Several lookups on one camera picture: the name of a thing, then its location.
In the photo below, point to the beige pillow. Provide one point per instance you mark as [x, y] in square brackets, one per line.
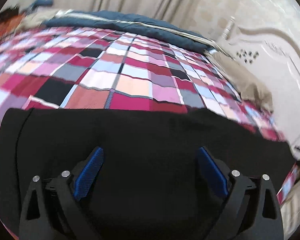
[247, 84]

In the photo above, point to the dark blue quilt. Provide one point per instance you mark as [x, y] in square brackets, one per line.
[130, 23]

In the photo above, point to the orange box on nightstand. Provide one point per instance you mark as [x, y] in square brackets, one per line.
[10, 25]

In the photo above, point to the white carved headboard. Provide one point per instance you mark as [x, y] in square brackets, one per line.
[274, 58]

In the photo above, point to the black bag on nightstand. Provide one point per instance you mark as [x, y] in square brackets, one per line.
[9, 13]

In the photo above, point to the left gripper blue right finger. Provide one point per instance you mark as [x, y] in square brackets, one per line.
[250, 209]

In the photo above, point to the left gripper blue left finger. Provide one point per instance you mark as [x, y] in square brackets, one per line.
[51, 206]

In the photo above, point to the plaid bed sheet mattress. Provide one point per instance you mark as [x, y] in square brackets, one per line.
[93, 68]

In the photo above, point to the black pants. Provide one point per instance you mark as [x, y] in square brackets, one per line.
[149, 186]

